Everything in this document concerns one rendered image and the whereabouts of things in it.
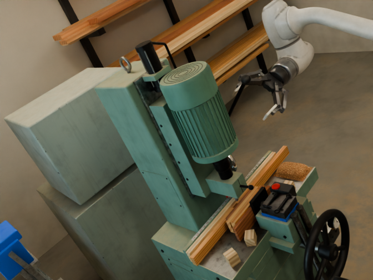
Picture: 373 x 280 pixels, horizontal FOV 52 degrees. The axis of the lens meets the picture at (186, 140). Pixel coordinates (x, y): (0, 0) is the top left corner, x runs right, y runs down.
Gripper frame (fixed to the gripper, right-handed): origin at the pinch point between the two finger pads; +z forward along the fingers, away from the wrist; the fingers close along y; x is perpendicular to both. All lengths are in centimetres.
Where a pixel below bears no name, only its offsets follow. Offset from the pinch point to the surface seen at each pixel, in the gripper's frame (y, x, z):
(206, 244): -19, -33, 36
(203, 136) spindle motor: 3.9, -3.7, 20.7
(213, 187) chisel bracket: -7.0, -30.9, 17.5
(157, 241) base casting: -1, -69, 36
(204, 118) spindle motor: 6.7, 2.0, 18.8
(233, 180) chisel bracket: -11.5, -21.3, 15.2
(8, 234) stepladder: 43, -61, 77
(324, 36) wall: 31, -181, -324
